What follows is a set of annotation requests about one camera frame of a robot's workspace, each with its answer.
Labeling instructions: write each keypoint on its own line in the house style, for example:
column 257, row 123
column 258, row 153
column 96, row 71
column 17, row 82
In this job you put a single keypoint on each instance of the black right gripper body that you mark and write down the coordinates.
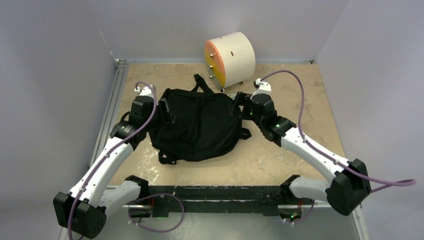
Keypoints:
column 251, row 116

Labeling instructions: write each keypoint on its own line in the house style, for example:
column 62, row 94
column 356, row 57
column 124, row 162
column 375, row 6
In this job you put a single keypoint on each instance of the aluminium table frame rail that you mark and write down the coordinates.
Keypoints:
column 112, row 107

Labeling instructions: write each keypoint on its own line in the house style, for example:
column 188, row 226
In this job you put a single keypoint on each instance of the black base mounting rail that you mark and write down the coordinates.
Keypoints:
column 267, row 200

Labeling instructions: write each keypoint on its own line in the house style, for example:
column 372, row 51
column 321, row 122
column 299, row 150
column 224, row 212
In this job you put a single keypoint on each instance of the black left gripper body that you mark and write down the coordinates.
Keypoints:
column 157, row 115

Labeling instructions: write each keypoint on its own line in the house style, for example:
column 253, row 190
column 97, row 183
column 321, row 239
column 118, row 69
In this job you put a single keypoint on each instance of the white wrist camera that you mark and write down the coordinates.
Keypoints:
column 146, row 91
column 262, row 87

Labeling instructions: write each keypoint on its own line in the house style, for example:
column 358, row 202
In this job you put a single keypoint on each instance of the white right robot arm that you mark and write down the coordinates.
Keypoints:
column 345, row 185

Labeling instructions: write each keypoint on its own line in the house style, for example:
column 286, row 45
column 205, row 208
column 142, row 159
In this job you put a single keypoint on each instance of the black student backpack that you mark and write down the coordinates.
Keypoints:
column 206, row 125

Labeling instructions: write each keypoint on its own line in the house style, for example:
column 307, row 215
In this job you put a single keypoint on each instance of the blue scissors blister pack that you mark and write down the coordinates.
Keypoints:
column 232, row 95

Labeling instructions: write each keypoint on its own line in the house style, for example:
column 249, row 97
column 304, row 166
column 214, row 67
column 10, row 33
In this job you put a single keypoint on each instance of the cream cylindrical drawer box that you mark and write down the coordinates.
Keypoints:
column 238, row 57

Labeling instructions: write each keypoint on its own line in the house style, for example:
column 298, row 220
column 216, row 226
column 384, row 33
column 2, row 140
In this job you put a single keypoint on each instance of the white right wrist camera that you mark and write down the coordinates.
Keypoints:
column 262, row 87

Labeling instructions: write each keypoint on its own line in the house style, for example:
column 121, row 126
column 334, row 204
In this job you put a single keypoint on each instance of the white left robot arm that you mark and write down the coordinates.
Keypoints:
column 84, row 209

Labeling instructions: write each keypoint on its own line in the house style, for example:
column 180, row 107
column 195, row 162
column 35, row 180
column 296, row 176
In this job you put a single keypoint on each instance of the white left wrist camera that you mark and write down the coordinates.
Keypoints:
column 146, row 91

